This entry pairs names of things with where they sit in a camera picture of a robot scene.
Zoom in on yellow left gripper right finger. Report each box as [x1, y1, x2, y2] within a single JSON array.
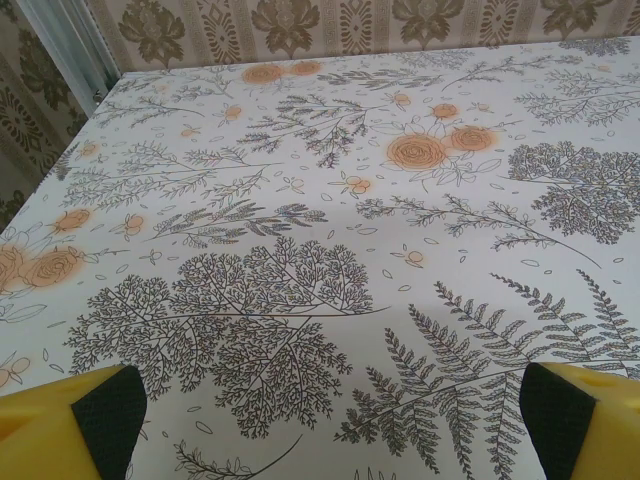
[[518, 361, 640, 480]]

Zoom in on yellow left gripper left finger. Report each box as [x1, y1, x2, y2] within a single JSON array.
[[0, 363, 148, 480]]

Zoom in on aluminium frame post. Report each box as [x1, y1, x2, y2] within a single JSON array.
[[24, 0, 124, 119]]

